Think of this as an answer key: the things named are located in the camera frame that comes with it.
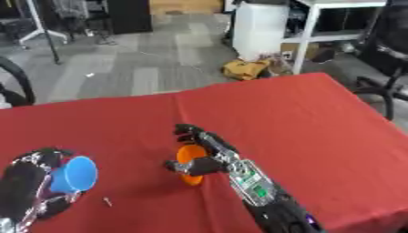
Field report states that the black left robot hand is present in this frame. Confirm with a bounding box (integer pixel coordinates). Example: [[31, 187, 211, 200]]
[[0, 147, 85, 227]]

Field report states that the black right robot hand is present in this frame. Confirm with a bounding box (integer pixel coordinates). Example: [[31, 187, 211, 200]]
[[162, 123, 242, 177]]

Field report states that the orange plastic cup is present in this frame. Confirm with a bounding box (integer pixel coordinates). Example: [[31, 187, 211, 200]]
[[175, 144, 209, 187]]

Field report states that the blue plastic cup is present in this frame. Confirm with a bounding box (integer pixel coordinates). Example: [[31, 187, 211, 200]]
[[47, 156, 101, 194]]

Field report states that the tan paper bag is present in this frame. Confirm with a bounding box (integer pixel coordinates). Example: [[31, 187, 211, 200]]
[[219, 58, 274, 82]]

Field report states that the white cabinet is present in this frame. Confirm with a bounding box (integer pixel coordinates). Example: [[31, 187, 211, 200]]
[[230, 1, 292, 62]]

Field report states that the white stand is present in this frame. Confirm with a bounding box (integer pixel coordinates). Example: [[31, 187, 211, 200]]
[[17, 0, 70, 49]]

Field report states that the black cabinet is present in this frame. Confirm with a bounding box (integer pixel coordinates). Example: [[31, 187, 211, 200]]
[[105, 0, 155, 35]]

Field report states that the black office chair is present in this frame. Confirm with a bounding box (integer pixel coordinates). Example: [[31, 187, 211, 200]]
[[349, 0, 408, 122]]

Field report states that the white shelf frame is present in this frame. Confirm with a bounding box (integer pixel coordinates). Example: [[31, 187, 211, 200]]
[[279, 0, 389, 76]]

